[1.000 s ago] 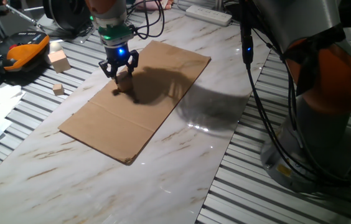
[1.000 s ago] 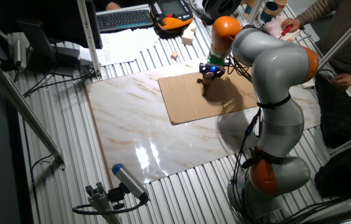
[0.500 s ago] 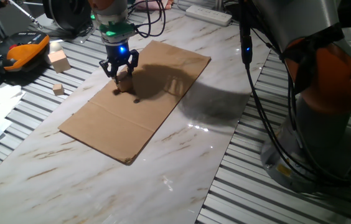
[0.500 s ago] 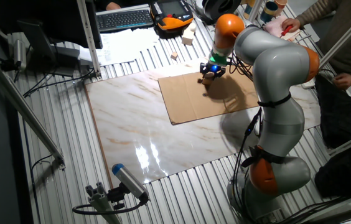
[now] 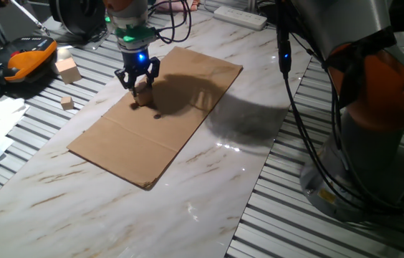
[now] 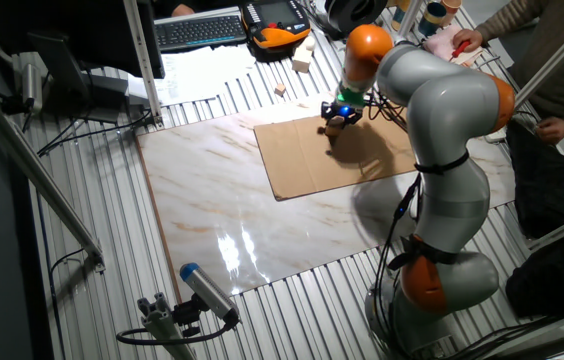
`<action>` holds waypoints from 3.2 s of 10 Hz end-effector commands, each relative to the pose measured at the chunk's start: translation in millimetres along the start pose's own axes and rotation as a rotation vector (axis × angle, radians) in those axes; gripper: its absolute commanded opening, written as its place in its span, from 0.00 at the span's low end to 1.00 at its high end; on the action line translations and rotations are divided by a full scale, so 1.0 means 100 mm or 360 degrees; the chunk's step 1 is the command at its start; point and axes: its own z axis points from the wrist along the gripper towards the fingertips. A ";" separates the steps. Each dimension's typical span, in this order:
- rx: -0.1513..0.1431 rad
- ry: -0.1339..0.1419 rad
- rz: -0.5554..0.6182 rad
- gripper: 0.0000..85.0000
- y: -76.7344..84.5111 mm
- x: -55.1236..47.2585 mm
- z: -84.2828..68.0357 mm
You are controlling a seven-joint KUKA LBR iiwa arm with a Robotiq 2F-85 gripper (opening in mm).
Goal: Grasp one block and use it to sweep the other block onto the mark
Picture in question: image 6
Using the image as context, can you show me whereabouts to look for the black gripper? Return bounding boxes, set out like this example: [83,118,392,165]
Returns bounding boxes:
[320,101,365,133]

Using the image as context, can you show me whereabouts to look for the red handled screwdriver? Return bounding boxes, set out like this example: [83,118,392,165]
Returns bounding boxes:
[450,39,471,59]

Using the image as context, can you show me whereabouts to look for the right forearm beige sleeve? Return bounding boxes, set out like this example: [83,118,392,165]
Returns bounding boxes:
[475,0,564,44]

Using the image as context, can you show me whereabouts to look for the large wooden block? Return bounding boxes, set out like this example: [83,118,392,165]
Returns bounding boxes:
[291,38,316,74]

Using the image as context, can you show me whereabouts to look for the person right hand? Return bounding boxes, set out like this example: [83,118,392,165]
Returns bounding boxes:
[452,28,485,54]

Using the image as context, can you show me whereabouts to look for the person left hand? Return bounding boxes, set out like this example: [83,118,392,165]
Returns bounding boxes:
[534,116,564,146]

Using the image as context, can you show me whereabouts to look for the brown cardboard sheet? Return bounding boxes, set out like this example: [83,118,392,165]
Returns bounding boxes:
[253,101,419,202]

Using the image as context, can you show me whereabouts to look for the black round device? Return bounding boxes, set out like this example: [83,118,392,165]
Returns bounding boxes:
[324,0,389,37]

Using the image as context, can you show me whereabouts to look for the orange black teach pendant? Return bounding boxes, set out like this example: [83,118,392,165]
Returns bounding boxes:
[240,0,312,52]

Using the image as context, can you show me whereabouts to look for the pink cloth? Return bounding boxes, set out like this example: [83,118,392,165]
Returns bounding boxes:
[421,24,484,67]

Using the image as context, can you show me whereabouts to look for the blue paper cup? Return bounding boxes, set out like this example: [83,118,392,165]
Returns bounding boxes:
[417,2,448,38]

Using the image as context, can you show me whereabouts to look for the white marble pattern board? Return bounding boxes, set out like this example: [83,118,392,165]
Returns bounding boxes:
[135,89,517,301]

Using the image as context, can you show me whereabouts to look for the white paper sheets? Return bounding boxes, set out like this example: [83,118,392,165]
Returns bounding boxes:
[129,43,259,107]

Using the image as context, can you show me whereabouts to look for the black computer keyboard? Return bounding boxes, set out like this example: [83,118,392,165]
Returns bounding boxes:
[154,13,248,54]

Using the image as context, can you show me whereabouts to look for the black trousers legs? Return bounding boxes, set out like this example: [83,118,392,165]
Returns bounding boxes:
[504,118,564,322]

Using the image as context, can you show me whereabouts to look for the black computer monitor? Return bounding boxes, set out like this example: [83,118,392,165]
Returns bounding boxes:
[0,0,166,125]

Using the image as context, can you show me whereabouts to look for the short aluminium profile stub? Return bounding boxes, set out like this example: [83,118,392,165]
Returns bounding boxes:
[136,292,198,360]

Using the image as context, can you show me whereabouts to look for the silver metal cylinder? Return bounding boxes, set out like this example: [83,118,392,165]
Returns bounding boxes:
[21,62,44,115]

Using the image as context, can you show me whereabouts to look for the black gripper cable loops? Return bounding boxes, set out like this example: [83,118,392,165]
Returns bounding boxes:
[363,88,411,133]

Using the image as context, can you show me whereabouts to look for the black cable with connector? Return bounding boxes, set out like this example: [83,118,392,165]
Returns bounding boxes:
[370,172,424,351]

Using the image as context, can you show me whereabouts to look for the black velcro strap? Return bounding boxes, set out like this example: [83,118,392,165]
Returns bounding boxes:
[386,233,459,272]
[413,149,471,177]

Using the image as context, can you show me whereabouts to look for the white frame post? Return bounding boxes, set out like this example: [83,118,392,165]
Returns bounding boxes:
[395,0,424,39]

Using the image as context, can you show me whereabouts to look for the silver camera blue cap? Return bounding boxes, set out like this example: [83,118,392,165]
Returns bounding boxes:
[179,262,242,326]

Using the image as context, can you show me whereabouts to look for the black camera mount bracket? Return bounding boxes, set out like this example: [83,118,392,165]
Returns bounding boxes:
[171,293,204,339]

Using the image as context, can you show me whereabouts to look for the black table cable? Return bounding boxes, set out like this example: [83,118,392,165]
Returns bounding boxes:
[36,107,154,157]

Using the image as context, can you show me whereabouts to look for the black camera cable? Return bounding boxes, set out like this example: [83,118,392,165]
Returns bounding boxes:
[115,319,237,348]

